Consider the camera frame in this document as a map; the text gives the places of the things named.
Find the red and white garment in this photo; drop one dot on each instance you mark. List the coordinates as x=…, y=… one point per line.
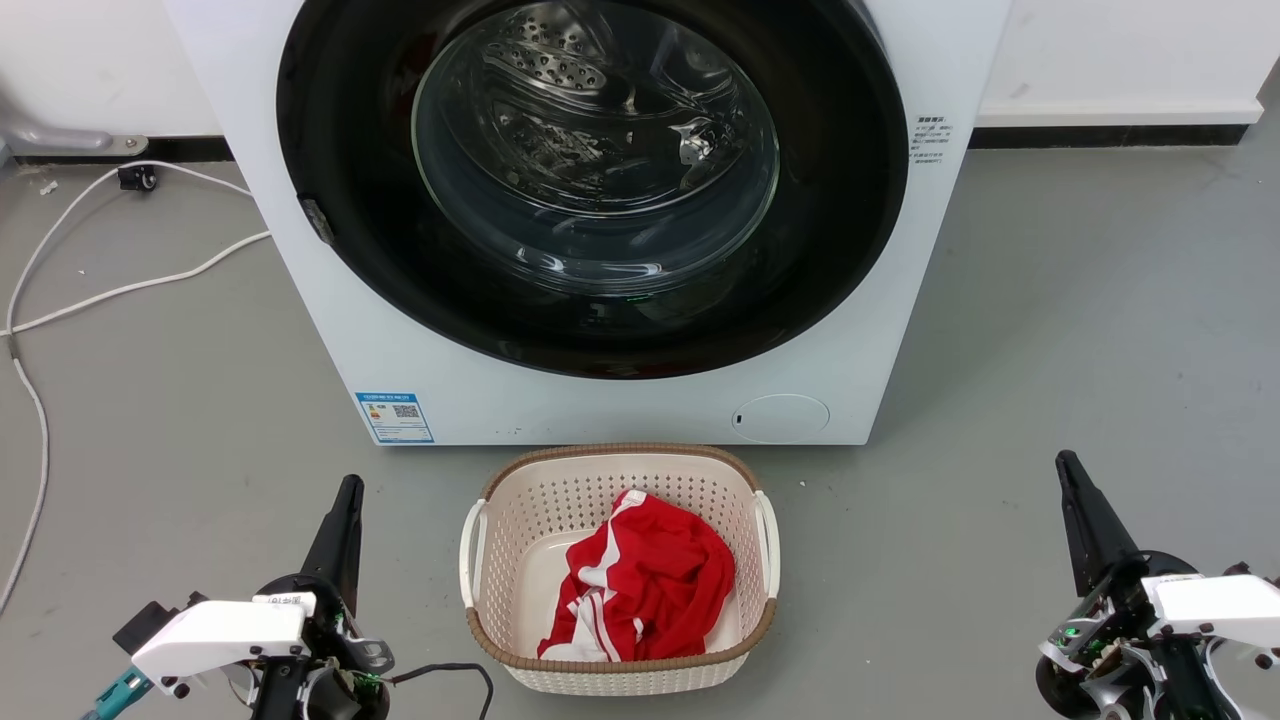
x=660, y=580

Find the black baseboard strip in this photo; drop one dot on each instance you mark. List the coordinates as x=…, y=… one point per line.
x=1100, y=136
x=190, y=150

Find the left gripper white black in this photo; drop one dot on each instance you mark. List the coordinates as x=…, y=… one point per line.
x=220, y=635

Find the black round washer door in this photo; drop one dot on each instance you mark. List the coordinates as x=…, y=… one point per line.
x=350, y=130

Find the blue energy label sticker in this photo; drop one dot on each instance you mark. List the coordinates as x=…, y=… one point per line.
x=394, y=417

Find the white text sticker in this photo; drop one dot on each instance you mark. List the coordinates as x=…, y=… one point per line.
x=931, y=140

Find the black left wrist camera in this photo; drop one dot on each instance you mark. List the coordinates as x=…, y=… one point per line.
x=142, y=625

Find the round white filter cover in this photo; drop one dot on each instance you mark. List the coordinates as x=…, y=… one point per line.
x=785, y=418

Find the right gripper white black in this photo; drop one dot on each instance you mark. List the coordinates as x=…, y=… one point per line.
x=1210, y=605

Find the cream plastic laundry basket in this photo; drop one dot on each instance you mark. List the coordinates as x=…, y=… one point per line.
x=500, y=520

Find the metal door hinge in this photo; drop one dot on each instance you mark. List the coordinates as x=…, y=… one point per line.
x=318, y=222

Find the grey metal pipe bracket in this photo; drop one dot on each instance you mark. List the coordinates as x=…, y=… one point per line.
x=50, y=135

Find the white front-load washing machine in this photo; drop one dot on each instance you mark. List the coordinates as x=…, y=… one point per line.
x=620, y=405

